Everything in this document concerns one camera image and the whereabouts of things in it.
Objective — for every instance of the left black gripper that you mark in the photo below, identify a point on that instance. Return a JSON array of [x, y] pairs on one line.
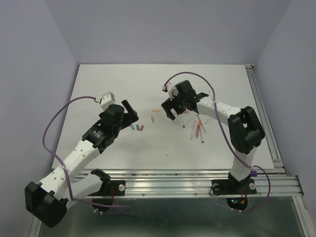
[[130, 117]]

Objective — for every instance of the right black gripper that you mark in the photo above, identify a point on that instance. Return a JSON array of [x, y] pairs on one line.
[[168, 104]]

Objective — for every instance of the grey cap marker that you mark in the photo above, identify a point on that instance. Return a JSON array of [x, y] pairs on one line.
[[201, 134]]

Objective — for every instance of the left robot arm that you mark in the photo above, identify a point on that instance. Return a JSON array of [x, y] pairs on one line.
[[51, 197]]

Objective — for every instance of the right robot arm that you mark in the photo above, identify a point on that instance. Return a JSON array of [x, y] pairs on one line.
[[240, 127]]

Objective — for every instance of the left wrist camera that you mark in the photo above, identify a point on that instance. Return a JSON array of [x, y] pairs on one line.
[[107, 100]]

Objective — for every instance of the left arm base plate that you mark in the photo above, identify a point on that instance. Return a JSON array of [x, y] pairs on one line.
[[101, 189]]

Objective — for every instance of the right side aluminium rail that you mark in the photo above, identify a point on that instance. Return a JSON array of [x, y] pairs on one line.
[[270, 138]]

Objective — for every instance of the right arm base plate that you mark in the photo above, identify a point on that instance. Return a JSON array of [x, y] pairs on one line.
[[231, 186]]

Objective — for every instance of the front aluminium rail frame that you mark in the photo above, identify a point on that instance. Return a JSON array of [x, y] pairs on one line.
[[191, 183]]

